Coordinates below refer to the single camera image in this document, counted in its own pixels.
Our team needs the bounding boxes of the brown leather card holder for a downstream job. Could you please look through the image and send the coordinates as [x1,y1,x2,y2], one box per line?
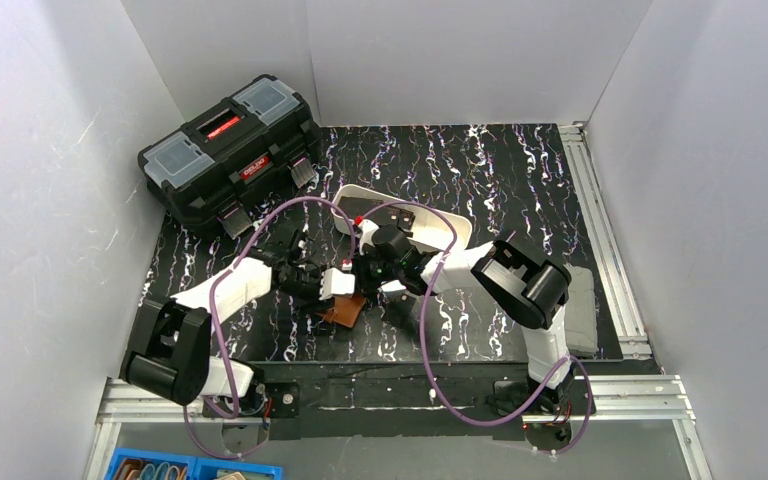
[321,294,366,329]

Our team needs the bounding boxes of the white oblong tray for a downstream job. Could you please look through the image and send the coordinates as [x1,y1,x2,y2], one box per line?
[332,184,473,252]

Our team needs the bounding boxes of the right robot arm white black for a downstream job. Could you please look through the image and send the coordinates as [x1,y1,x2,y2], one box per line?
[352,220,572,401]

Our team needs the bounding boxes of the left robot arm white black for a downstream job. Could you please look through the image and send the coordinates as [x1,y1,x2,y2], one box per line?
[119,230,322,406]

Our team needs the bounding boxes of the black VIP card on mat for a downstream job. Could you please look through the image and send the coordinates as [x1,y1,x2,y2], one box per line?
[382,294,417,328]

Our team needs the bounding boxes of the black card stack near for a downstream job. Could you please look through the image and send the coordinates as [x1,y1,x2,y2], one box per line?
[384,206,416,236]

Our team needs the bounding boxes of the black toolbox clear lids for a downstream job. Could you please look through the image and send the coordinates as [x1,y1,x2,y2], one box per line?
[137,74,322,238]

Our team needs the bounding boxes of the blue plastic bin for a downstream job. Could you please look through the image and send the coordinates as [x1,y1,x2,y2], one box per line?
[103,448,283,479]

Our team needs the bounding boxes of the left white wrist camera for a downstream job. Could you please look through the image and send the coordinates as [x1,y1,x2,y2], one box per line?
[319,268,355,300]

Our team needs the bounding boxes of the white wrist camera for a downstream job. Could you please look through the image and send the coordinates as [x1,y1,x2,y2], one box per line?
[319,268,355,300]
[355,216,379,255]

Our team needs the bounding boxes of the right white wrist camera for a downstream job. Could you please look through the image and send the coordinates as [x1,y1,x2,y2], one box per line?
[355,216,379,255]

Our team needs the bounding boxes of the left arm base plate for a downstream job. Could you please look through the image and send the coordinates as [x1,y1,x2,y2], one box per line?
[238,382,301,419]

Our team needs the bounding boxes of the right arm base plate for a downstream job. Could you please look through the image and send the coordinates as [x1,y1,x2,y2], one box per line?
[485,376,597,420]

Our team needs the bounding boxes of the aluminium frame rail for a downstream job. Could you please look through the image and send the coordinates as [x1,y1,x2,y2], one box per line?
[85,123,713,480]

